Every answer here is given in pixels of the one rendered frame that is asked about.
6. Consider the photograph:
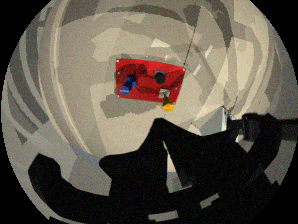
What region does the red circuit board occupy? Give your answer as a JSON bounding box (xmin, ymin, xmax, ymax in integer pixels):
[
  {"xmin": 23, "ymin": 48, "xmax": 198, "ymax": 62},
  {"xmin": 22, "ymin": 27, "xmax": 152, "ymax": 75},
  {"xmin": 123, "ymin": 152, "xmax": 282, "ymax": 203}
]
[{"xmin": 116, "ymin": 59, "xmax": 186, "ymax": 112}]

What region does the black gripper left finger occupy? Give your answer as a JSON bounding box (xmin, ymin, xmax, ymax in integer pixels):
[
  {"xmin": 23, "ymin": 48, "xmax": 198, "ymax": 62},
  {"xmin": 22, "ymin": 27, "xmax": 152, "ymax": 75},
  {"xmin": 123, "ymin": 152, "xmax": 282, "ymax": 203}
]
[{"xmin": 98, "ymin": 119, "xmax": 168, "ymax": 186}]

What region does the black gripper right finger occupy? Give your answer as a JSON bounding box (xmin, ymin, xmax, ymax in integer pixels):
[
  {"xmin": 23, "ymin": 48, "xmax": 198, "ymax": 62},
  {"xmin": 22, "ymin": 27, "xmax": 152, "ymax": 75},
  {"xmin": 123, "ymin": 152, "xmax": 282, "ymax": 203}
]
[{"xmin": 158, "ymin": 117, "xmax": 239, "ymax": 188}]

